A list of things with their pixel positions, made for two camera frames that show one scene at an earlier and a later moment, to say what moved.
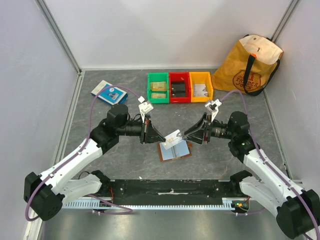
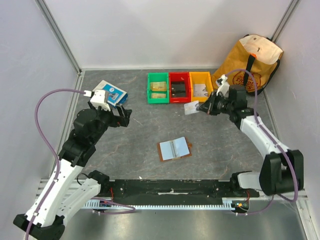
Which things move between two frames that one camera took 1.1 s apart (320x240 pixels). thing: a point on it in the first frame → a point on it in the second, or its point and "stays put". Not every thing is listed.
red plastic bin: x=180 y=87 stays put
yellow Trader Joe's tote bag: x=247 y=66 stays put
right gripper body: x=205 y=128 → x=212 y=104
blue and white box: x=113 y=95 stays put
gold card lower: x=158 y=95 stays put
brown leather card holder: x=180 y=150 stays put
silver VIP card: x=171 y=139 → x=190 y=108
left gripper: x=149 y=134 → x=123 y=119
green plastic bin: x=158 y=90 stays put
